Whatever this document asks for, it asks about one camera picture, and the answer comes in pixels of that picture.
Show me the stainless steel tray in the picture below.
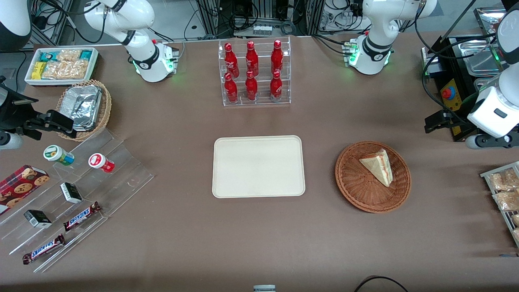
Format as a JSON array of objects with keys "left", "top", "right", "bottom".
[
  {"left": 457, "top": 38, "right": 508, "bottom": 76},
  {"left": 473, "top": 7, "right": 507, "bottom": 31}
]

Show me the red cola bottle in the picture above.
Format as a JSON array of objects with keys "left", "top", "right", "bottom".
[
  {"left": 224, "top": 43, "right": 239, "bottom": 78},
  {"left": 245, "top": 71, "right": 259, "bottom": 101},
  {"left": 245, "top": 41, "right": 260, "bottom": 77},
  {"left": 224, "top": 73, "right": 239, "bottom": 103},
  {"left": 270, "top": 39, "right": 284, "bottom": 75},
  {"left": 270, "top": 70, "right": 283, "bottom": 101}
]

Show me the clear acrylic bottle rack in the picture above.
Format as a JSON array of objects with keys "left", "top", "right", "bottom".
[{"left": 218, "top": 36, "right": 292, "bottom": 107}]

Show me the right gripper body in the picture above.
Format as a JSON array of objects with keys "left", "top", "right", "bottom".
[{"left": 0, "top": 76, "right": 38, "bottom": 132}]

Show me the light wicker basket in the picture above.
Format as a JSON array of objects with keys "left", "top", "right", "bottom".
[{"left": 56, "top": 79, "right": 112, "bottom": 142}]

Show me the clear puffed snack bag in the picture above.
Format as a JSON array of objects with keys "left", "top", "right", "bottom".
[
  {"left": 56, "top": 49, "right": 82, "bottom": 64},
  {"left": 42, "top": 59, "right": 89, "bottom": 80}
]

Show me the red lid yoghurt cup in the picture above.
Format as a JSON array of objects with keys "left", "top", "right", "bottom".
[{"left": 88, "top": 152, "right": 115, "bottom": 174}]

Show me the white plastic snack bin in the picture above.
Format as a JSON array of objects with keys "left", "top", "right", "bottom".
[{"left": 24, "top": 47, "right": 99, "bottom": 87}]

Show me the black emergency stop control box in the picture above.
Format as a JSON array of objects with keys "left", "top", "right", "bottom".
[{"left": 429, "top": 36, "right": 488, "bottom": 142}]

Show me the Snickers chocolate bar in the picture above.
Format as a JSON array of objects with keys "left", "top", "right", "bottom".
[
  {"left": 62, "top": 201, "right": 102, "bottom": 232},
  {"left": 22, "top": 234, "right": 66, "bottom": 265}
]

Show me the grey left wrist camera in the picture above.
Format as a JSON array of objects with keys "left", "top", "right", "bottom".
[{"left": 465, "top": 133, "right": 519, "bottom": 150}]

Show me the yellow snack packet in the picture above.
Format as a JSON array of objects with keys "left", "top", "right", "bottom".
[{"left": 31, "top": 61, "right": 47, "bottom": 80}]

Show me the cream plastic tray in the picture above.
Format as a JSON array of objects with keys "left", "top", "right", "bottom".
[{"left": 212, "top": 135, "right": 306, "bottom": 199}]

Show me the black cable loop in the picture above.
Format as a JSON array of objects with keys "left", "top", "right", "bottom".
[{"left": 354, "top": 275, "right": 409, "bottom": 292}]

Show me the clear bag of pastries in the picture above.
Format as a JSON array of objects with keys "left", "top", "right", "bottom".
[
  {"left": 492, "top": 190, "right": 519, "bottom": 212},
  {"left": 488, "top": 168, "right": 519, "bottom": 192}
]

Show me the small black carton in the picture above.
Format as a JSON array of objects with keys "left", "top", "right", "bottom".
[
  {"left": 23, "top": 209, "right": 53, "bottom": 229},
  {"left": 60, "top": 182, "right": 83, "bottom": 204}
]

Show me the green lid yoghurt cup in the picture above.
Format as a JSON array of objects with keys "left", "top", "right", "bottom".
[{"left": 43, "top": 144, "right": 75, "bottom": 166}]

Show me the grey wire rack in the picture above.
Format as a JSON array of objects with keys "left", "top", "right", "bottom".
[{"left": 480, "top": 161, "right": 519, "bottom": 248}]

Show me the red chocolate chip cookie box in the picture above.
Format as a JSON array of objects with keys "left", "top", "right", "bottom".
[{"left": 0, "top": 164, "right": 50, "bottom": 216}]

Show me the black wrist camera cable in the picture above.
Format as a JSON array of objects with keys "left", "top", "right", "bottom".
[{"left": 421, "top": 34, "right": 472, "bottom": 127}]

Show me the triangular sandwich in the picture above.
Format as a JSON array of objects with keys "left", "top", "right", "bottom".
[{"left": 359, "top": 148, "right": 394, "bottom": 187}]

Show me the brown wicker basket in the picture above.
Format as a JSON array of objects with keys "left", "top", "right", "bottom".
[{"left": 335, "top": 140, "right": 412, "bottom": 214}]

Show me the clear acrylic stepped display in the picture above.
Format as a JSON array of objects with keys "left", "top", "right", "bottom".
[{"left": 0, "top": 128, "right": 155, "bottom": 273}]

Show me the aluminium foil tray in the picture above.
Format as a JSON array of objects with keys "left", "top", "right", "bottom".
[{"left": 64, "top": 85, "right": 103, "bottom": 131}]

